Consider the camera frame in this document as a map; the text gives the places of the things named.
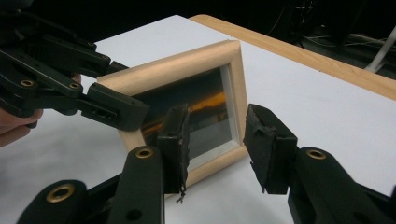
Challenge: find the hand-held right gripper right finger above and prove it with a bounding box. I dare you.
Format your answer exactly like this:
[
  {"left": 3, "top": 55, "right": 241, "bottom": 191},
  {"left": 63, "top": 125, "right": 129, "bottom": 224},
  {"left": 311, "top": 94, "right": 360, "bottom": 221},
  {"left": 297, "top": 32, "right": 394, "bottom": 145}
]
[{"left": 242, "top": 104, "right": 394, "bottom": 224}]

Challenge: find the wooden photo frame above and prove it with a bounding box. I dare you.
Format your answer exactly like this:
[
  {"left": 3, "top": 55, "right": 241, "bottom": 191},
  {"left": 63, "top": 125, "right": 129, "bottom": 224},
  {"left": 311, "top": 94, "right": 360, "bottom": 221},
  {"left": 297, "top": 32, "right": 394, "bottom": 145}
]
[{"left": 96, "top": 39, "right": 250, "bottom": 200}]

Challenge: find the white table mat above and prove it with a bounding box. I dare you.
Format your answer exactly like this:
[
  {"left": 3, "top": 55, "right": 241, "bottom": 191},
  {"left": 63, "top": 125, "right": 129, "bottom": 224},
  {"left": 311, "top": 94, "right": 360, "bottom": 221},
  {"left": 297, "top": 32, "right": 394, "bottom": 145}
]
[{"left": 0, "top": 14, "right": 396, "bottom": 224}]

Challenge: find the white metal desk frame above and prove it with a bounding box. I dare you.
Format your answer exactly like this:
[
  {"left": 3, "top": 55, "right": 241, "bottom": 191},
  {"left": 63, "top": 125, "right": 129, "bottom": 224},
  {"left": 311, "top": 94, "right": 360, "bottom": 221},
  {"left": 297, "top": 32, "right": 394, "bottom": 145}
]
[{"left": 363, "top": 26, "right": 396, "bottom": 74}]

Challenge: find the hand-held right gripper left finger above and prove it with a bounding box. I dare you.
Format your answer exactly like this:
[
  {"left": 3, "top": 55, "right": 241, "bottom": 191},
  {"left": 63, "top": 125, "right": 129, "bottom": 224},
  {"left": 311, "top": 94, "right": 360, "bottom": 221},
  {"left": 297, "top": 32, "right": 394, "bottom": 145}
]
[{"left": 106, "top": 104, "right": 191, "bottom": 224}]

